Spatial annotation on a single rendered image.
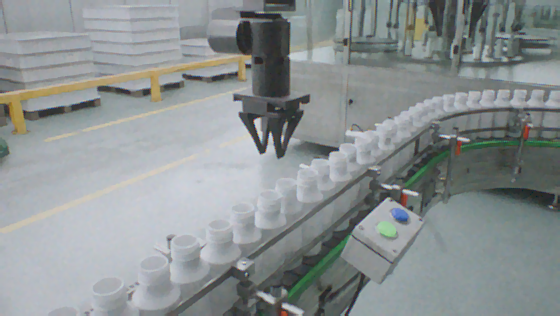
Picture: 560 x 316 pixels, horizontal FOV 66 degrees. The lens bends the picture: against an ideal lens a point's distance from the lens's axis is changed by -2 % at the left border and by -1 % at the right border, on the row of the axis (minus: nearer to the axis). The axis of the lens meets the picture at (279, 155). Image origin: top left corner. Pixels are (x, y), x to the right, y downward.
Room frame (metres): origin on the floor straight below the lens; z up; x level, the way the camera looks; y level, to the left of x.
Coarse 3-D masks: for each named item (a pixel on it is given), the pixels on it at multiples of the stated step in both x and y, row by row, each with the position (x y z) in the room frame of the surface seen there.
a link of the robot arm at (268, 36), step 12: (252, 12) 0.66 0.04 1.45; (240, 24) 0.65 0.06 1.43; (252, 24) 0.63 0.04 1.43; (264, 24) 0.62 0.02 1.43; (276, 24) 0.62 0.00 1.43; (288, 24) 0.63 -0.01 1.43; (240, 36) 0.65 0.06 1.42; (252, 36) 0.63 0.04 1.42; (264, 36) 0.62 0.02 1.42; (276, 36) 0.62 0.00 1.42; (288, 36) 0.63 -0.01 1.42; (252, 48) 0.63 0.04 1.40; (264, 48) 0.62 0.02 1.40; (276, 48) 0.62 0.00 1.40; (288, 48) 0.63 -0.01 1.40
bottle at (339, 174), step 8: (336, 152) 0.86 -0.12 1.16; (344, 152) 0.85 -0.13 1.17; (336, 160) 0.83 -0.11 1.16; (344, 160) 0.83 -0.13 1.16; (336, 168) 0.82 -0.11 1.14; (344, 168) 0.83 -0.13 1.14; (336, 176) 0.82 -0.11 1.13; (344, 176) 0.82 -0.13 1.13; (336, 184) 0.81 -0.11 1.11; (344, 184) 0.81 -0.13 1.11; (344, 192) 0.81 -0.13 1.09; (336, 200) 0.81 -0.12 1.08; (344, 200) 0.82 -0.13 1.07; (336, 208) 0.81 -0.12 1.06; (344, 208) 0.82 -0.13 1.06; (336, 216) 0.81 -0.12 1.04; (344, 224) 0.82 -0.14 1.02
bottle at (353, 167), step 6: (348, 144) 0.91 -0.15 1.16; (342, 150) 0.88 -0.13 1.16; (348, 150) 0.88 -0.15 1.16; (354, 150) 0.88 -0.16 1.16; (348, 156) 0.88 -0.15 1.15; (354, 156) 0.88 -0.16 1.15; (348, 162) 0.88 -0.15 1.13; (354, 162) 0.88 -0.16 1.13; (348, 168) 0.87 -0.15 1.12; (354, 168) 0.87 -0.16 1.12; (360, 168) 0.88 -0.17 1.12; (354, 174) 0.87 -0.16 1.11; (354, 186) 0.87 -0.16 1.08; (354, 192) 0.87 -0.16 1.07; (354, 198) 0.87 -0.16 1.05; (354, 204) 0.87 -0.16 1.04; (354, 216) 0.87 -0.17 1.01
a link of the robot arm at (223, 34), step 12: (252, 0) 0.61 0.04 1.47; (264, 0) 0.61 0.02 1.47; (216, 12) 0.68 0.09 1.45; (228, 12) 0.67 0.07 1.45; (240, 12) 0.66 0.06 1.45; (216, 24) 0.67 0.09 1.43; (228, 24) 0.66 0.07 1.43; (216, 36) 0.67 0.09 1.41; (228, 36) 0.65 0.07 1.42; (216, 48) 0.68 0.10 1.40; (228, 48) 0.66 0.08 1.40; (240, 48) 0.65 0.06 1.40
